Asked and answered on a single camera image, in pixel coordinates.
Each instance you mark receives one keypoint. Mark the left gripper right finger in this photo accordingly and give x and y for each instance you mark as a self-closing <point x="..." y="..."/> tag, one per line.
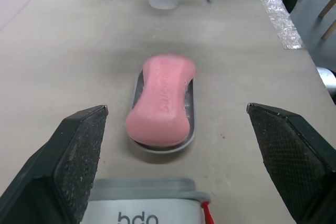
<point x="291" y="161"/>

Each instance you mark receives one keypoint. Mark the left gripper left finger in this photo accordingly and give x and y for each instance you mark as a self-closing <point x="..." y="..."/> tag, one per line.
<point x="52" y="161"/>

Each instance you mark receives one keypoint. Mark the grey soap case red catch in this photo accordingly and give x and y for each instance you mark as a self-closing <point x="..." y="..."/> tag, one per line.
<point x="147" y="203"/>

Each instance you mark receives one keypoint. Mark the grey oval soap tray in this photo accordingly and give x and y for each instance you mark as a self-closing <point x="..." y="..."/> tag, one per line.
<point x="191" y="129"/>

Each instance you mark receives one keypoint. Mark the pink soap bar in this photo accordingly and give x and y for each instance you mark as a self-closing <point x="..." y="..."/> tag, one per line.
<point x="160" y="103"/>

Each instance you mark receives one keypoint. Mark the clear crinkled plastic strip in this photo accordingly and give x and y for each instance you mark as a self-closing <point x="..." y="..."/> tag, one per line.
<point x="283" y="22"/>

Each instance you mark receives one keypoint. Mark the silver metal cylinder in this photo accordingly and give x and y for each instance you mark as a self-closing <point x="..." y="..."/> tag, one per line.
<point x="328" y="85"/>

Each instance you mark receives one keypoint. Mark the wooden chair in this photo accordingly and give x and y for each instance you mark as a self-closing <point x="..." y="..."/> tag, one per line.
<point x="328" y="6"/>

